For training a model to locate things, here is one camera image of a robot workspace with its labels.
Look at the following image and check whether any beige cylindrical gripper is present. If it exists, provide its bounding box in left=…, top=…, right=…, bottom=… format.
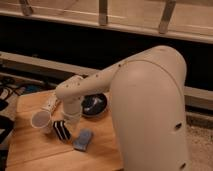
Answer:
left=62, top=100, right=82, bottom=133

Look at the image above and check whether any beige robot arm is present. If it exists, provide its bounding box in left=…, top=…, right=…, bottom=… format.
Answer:
left=56, top=46, right=189, bottom=171

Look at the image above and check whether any blue sponge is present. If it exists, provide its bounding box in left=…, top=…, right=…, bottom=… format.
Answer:
left=73, top=129, right=93, bottom=152

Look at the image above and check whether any wooden board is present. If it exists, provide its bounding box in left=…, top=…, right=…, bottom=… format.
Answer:
left=6, top=91, right=122, bottom=171

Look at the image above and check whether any white paper cup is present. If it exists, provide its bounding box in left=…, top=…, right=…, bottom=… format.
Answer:
left=30, top=111, right=52, bottom=134

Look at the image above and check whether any black bowl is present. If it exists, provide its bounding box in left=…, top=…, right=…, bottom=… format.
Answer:
left=81, top=94, right=107, bottom=117

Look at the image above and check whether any white rectangular box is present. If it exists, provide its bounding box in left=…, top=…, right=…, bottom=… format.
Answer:
left=42, top=93, right=60, bottom=113

